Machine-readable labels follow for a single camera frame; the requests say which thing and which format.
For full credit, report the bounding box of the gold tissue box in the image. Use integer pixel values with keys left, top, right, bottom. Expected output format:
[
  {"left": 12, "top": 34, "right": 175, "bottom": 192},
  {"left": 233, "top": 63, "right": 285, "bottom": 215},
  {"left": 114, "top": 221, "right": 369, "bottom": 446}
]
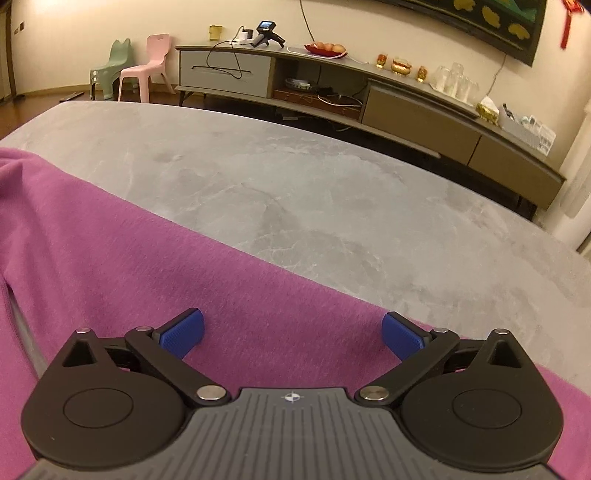
[{"left": 476, "top": 96, "right": 502, "bottom": 126}]

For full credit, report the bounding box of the red fruit plate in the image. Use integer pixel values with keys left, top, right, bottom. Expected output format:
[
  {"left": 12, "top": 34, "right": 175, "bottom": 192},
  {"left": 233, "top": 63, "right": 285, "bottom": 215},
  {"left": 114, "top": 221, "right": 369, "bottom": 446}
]
[{"left": 303, "top": 41, "right": 348, "bottom": 60}]

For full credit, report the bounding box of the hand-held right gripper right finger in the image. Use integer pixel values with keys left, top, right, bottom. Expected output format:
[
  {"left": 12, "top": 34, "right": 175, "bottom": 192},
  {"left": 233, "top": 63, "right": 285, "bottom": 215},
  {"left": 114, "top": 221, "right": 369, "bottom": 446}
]
[{"left": 353, "top": 311, "right": 532, "bottom": 408}]

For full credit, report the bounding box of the long grey TV cabinet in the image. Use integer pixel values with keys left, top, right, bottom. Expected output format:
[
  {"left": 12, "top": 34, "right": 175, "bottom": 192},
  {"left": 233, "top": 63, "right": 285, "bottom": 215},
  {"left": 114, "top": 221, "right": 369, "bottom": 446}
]
[{"left": 174, "top": 43, "right": 568, "bottom": 220}]

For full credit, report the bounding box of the purple sweater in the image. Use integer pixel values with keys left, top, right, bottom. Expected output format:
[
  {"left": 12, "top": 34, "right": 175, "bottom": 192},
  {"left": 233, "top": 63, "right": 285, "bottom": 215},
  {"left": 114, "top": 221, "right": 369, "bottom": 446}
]
[{"left": 0, "top": 147, "right": 591, "bottom": 480}]

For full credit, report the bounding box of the cluster of glass cups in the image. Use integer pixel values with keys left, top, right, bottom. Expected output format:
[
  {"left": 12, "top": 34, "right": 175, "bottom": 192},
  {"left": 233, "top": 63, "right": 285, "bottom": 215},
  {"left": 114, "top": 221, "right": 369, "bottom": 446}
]
[{"left": 429, "top": 62, "right": 481, "bottom": 105}]

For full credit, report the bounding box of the black cable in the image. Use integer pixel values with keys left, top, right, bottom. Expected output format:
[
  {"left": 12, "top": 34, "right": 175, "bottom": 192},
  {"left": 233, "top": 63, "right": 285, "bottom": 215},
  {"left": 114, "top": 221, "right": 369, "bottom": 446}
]
[{"left": 191, "top": 27, "right": 253, "bottom": 80}]

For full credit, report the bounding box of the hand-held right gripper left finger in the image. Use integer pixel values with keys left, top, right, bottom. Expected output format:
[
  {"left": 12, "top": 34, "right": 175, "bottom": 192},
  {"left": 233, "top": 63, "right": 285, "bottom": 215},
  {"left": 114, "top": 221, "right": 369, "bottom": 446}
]
[{"left": 60, "top": 308, "right": 232, "bottom": 409}]

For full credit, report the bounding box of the room door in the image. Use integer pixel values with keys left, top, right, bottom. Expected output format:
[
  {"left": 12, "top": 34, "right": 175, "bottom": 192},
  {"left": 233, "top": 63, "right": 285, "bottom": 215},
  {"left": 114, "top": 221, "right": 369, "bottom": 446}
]
[{"left": 0, "top": 0, "right": 16, "bottom": 101}]

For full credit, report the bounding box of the dark framed wall painting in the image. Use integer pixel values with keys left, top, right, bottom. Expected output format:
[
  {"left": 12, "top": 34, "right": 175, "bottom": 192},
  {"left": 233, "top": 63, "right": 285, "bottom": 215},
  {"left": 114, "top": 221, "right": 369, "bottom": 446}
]
[{"left": 382, "top": 0, "right": 549, "bottom": 68}]

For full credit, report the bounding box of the green plastic chair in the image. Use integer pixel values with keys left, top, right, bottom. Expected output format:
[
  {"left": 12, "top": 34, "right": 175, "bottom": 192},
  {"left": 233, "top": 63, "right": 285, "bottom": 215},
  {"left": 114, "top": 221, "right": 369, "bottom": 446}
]
[{"left": 89, "top": 38, "right": 135, "bottom": 102}]

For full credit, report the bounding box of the hanging wall cable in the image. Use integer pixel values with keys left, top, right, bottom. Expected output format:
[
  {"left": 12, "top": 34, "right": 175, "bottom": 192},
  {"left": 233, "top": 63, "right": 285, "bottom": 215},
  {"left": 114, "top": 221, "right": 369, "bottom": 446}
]
[{"left": 298, "top": 0, "right": 325, "bottom": 45}]

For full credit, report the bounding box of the red hanging ornament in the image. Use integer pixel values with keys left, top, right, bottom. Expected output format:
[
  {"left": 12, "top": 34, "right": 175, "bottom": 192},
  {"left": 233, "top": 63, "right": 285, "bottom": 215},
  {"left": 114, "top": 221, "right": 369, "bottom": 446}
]
[{"left": 560, "top": 0, "right": 584, "bottom": 49}]

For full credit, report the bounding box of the grey storage basket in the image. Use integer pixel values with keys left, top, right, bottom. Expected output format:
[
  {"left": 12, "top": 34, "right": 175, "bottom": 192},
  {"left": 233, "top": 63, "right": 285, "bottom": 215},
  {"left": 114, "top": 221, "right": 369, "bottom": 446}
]
[{"left": 498, "top": 103, "right": 557, "bottom": 156}]

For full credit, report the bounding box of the white flat tray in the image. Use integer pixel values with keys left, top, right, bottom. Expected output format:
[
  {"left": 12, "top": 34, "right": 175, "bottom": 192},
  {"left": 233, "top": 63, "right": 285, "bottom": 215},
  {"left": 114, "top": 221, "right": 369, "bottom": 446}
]
[{"left": 286, "top": 44, "right": 371, "bottom": 66}]

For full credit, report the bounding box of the pink plastic chair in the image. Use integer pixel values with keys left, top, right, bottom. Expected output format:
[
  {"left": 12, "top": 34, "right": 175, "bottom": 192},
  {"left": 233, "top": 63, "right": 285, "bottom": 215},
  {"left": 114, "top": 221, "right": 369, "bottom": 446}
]
[{"left": 118, "top": 34, "right": 171, "bottom": 103}]

